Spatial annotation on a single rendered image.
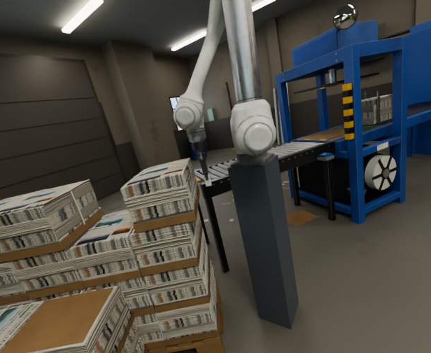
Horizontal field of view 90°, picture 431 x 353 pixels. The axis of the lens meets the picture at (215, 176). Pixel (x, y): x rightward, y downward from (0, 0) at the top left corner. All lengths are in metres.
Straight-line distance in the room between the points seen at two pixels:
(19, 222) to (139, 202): 0.54
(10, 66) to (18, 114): 0.82
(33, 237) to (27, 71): 4.58
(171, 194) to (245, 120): 0.44
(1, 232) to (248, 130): 1.16
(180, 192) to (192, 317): 0.69
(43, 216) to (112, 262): 0.36
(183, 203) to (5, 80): 4.80
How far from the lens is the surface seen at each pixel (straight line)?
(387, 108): 3.14
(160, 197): 0.98
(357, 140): 2.22
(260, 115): 0.84
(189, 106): 0.84
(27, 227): 1.28
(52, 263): 1.34
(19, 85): 5.49
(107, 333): 1.19
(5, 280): 1.53
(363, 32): 2.60
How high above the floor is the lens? 1.27
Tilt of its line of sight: 15 degrees down
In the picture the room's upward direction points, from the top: 13 degrees counter-clockwise
